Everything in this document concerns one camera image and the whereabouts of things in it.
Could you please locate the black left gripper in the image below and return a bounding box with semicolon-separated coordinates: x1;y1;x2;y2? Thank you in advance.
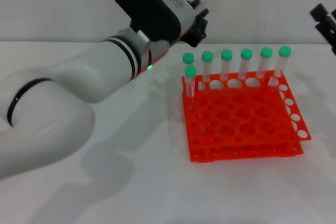
182;0;211;48

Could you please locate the black and white wrist camera housing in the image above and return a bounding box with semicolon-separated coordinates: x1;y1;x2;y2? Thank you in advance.
112;0;197;47

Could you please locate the orange test tube rack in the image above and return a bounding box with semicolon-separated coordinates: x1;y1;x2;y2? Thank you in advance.
181;69;312;164

